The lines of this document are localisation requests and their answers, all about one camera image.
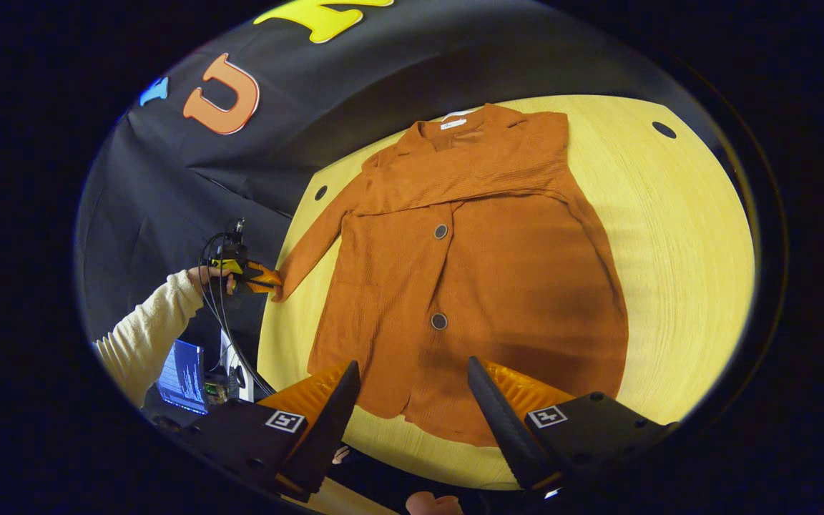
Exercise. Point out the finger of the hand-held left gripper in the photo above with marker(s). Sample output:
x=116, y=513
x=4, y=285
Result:
x=263, y=275

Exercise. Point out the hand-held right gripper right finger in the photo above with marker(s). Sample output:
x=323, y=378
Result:
x=505, y=429

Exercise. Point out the black backdrop cloth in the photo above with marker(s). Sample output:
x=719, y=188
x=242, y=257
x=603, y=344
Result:
x=312, y=86

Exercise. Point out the open laptop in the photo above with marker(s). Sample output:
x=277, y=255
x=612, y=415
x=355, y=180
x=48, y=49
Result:
x=183, y=375

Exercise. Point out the rust orange button shirt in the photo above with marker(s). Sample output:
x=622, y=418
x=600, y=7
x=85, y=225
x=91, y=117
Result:
x=483, y=286

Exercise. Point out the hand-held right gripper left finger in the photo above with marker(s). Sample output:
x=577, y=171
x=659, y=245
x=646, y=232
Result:
x=326, y=429

